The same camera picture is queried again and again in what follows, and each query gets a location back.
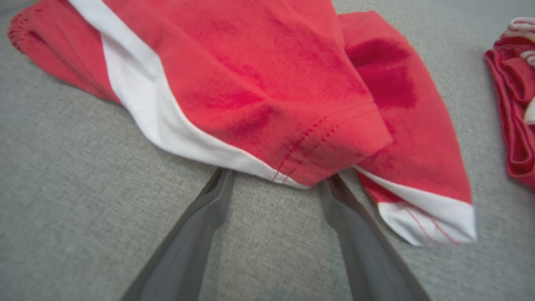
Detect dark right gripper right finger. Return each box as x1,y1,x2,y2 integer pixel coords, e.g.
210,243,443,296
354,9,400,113
319,174,432,301

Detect grey fabric sofa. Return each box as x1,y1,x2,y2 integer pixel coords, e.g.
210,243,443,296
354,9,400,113
0,0,535,301

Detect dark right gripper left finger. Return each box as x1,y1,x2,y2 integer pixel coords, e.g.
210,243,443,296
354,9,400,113
120,167,234,301

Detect red white-striped shorts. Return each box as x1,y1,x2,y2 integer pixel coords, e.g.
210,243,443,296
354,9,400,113
8,0,478,247

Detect red white basketball jersey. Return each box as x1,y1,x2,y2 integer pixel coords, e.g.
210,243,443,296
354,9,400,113
484,17,535,191

